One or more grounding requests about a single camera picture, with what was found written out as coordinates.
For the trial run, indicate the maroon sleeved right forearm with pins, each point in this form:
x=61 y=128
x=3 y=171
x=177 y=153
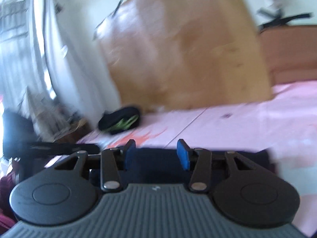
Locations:
x=8 y=182

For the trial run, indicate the pink deer print bedsheet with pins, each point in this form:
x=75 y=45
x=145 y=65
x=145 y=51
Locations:
x=286 y=126

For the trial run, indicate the folded black green sweater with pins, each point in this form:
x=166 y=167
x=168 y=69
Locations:
x=121 y=120

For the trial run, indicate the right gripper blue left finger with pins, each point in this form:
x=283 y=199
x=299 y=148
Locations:
x=120 y=156

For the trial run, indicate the brown headboard cushion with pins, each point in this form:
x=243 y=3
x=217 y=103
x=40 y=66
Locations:
x=290 y=53

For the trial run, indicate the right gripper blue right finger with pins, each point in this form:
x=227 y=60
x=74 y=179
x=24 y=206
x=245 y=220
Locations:
x=198 y=158

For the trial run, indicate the navy reindeer pattern sweater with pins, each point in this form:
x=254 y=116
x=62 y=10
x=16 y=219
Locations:
x=159 y=166

